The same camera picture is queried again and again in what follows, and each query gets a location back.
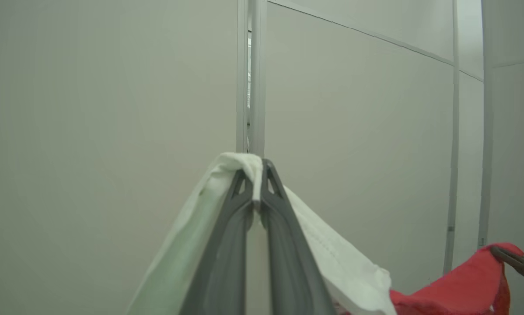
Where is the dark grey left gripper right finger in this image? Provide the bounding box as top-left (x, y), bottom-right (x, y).
top-left (260, 160), bottom-right (337, 315)

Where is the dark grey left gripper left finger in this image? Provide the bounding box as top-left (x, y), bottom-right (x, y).
top-left (179, 170), bottom-right (254, 315)

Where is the grey partition post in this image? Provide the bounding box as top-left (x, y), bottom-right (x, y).
top-left (236, 0), bottom-right (268, 157)

